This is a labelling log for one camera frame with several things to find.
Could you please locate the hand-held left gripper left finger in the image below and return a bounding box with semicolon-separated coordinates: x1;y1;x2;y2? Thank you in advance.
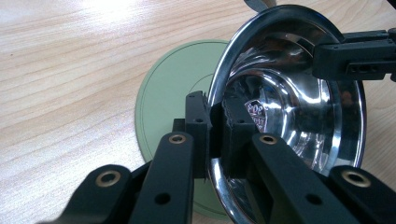
172;91;213;180

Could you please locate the stainless steel bowl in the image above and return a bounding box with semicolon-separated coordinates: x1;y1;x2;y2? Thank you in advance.
206;4;368;224

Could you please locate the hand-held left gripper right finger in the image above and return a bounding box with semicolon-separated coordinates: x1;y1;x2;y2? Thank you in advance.
221;92;260;179

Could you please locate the shiny metal utensil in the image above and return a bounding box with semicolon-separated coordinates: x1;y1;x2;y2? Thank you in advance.
243;0;277;13

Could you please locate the round green mat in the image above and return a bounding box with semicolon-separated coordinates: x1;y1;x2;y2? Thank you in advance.
134;39;233;222

